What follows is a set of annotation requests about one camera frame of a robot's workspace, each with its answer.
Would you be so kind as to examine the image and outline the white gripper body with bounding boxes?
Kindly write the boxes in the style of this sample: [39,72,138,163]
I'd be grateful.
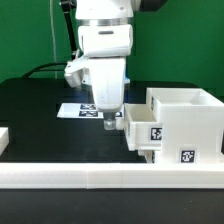
[78,24,133,112]

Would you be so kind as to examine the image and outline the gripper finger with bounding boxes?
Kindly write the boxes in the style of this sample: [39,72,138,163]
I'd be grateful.
[103,112,116,130]

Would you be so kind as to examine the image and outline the white drawer box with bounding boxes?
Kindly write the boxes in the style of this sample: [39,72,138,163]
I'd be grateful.
[138,150,155,164]
[116,104,163,151]

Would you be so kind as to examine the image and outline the white drawer cabinet frame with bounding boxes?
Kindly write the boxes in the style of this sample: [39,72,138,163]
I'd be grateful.
[146,88,224,164]

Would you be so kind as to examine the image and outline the white front drawer box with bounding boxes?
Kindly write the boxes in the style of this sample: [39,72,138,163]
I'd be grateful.
[138,150,155,164]

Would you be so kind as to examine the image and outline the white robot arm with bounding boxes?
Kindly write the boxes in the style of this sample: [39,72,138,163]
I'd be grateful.
[61,0,168,130]

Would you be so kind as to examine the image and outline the marker sheet on table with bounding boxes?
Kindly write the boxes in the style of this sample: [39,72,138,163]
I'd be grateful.
[56,102,125,120]

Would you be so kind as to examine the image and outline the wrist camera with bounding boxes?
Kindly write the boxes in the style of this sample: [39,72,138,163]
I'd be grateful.
[64,57,90,88]

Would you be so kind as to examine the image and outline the white hanging cable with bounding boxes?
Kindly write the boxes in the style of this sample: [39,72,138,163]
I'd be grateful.
[49,0,58,80]

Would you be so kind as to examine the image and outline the black cable on table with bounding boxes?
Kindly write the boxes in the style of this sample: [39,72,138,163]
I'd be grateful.
[21,61,81,79]

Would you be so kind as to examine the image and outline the white left fence rail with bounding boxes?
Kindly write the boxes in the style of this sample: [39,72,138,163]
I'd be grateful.
[0,127,9,155]

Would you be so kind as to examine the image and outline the white fence rail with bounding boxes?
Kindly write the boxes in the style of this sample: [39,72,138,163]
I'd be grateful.
[0,127,9,155]
[0,163,224,189]

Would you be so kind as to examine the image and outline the white front fence rail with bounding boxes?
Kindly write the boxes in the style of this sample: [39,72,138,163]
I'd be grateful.
[0,163,224,189]

